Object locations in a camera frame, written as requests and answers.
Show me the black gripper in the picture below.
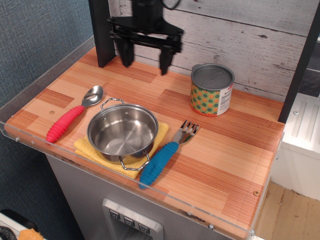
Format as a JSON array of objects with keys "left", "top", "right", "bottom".
[{"left": 108, "top": 0, "right": 184, "bottom": 75}]

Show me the red handled metal spoon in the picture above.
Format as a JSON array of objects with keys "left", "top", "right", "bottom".
[{"left": 46, "top": 85, "right": 104, "bottom": 143}]

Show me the stainless steel pot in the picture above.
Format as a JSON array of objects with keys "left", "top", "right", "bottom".
[{"left": 87, "top": 98, "right": 159, "bottom": 171}]

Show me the patterned tin can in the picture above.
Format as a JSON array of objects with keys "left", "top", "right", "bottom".
[{"left": 190, "top": 63, "right": 235, "bottom": 117}]

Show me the yellow folded cloth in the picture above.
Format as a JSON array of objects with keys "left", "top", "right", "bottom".
[{"left": 73, "top": 122, "right": 169, "bottom": 179}]

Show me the grey toy kitchen cabinet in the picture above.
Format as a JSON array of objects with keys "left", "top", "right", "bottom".
[{"left": 47, "top": 155, "right": 228, "bottom": 240}]

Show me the silver button panel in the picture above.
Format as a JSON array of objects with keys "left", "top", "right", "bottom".
[{"left": 102, "top": 198, "right": 164, "bottom": 240}]

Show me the white side cabinet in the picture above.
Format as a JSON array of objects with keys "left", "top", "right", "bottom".
[{"left": 270, "top": 93, "right": 320, "bottom": 200}]

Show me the orange object bottom left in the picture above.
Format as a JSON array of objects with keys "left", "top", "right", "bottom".
[{"left": 18, "top": 228, "right": 44, "bottom": 240}]

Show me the dark left post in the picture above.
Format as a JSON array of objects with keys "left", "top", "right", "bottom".
[{"left": 88, "top": 0, "right": 116, "bottom": 68}]

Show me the dark post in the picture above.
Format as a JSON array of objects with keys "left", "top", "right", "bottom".
[
  {"left": 278, "top": 3, "right": 320, "bottom": 124},
  {"left": 88, "top": 0, "right": 116, "bottom": 68}
]

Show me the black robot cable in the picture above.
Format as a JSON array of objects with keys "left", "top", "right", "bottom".
[{"left": 161, "top": 0, "right": 182, "bottom": 11}]

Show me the blue handled metal fork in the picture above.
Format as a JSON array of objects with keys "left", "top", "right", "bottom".
[{"left": 139, "top": 120, "right": 200, "bottom": 189}]

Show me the clear acrylic guard rail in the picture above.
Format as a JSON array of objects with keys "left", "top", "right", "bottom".
[{"left": 0, "top": 39, "right": 285, "bottom": 238}]

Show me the dark right post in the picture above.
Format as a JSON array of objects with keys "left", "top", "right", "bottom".
[{"left": 278, "top": 3, "right": 320, "bottom": 124}]

